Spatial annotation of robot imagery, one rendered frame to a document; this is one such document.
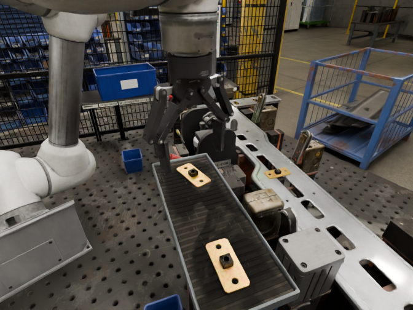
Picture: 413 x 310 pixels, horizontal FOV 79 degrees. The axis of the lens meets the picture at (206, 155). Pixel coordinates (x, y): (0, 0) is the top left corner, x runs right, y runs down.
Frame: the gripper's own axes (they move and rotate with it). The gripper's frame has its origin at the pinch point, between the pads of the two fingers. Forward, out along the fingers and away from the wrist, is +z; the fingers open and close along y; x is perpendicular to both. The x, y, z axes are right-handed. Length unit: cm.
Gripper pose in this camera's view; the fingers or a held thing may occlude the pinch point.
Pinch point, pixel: (193, 154)
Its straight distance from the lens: 52.7
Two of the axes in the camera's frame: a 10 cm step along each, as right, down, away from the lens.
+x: -6.2, -4.3, 6.6
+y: 7.9, -3.4, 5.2
